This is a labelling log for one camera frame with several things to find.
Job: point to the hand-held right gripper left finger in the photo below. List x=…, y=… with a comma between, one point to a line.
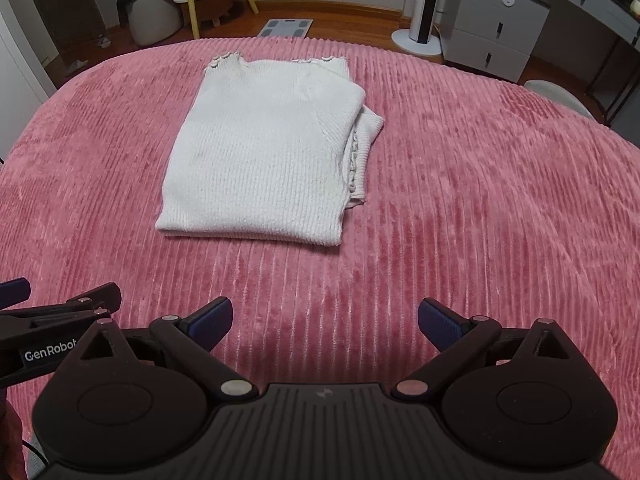
x=212, y=317

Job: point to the white tower fan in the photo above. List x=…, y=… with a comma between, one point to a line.
x=425, y=5

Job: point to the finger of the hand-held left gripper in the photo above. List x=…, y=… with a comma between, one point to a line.
x=12, y=291
x=100, y=296

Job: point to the brown wooden stool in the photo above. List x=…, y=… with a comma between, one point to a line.
x=215, y=7

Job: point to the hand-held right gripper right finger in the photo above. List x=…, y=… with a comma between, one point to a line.
x=440, y=322

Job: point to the grey bathroom scale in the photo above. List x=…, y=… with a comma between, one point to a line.
x=285, y=29

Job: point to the white knit sweater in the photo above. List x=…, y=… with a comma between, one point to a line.
x=260, y=160

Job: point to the white round pouf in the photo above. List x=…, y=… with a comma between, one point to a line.
x=155, y=22

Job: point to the brown wooden door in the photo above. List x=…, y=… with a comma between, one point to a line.
x=75, y=5

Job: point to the person's left forearm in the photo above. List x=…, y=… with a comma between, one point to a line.
x=7, y=435

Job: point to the white chair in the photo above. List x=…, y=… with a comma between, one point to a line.
x=555, y=92

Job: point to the white wardrobe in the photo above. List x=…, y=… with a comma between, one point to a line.
x=25, y=50

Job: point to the pink ribbed blanket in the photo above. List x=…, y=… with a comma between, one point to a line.
x=450, y=210

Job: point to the grey drawer cabinet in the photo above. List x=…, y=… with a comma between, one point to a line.
x=495, y=25

